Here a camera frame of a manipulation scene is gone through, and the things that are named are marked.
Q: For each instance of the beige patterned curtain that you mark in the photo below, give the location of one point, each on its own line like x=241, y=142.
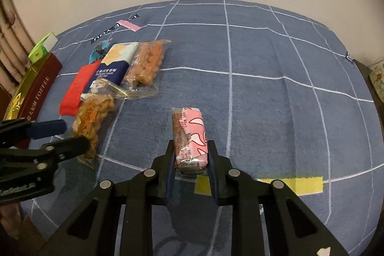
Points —
x=12, y=43

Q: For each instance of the pink snack packet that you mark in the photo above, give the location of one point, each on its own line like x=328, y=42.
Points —
x=192, y=136

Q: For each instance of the pink tape strip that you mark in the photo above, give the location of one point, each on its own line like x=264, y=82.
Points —
x=129, y=25

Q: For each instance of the clear fried twist bag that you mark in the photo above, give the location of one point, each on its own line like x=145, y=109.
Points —
x=93, y=115

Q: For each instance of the clear sausage skewer packet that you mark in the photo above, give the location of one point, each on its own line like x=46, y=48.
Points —
x=147, y=64

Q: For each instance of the blue candy packet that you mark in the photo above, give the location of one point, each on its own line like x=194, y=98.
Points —
x=97, y=52

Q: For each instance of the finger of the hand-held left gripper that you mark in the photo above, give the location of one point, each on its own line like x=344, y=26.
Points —
x=72, y=146
x=49, y=128

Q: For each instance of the yellow tape strip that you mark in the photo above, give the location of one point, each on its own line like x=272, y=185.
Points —
x=300, y=185

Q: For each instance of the small dark fabric label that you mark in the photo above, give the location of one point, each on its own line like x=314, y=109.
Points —
x=349, y=57

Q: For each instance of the floral pouch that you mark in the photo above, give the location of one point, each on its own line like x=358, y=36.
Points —
x=377, y=82

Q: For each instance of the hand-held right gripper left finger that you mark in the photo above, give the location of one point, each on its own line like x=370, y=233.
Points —
x=170, y=181

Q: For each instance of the red and gold tin box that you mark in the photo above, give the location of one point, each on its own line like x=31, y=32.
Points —
x=39, y=88

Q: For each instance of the dark wooden side table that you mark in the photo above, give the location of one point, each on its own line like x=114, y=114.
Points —
x=364, y=79

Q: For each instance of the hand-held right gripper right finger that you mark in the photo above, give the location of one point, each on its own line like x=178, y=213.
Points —
x=213, y=181

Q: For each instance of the navy cracker packet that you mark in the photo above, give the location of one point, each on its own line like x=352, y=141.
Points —
x=117, y=64

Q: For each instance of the green and white carton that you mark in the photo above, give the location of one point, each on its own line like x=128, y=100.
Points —
x=42, y=46

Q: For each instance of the red snack packet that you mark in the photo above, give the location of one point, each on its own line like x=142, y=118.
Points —
x=75, y=88

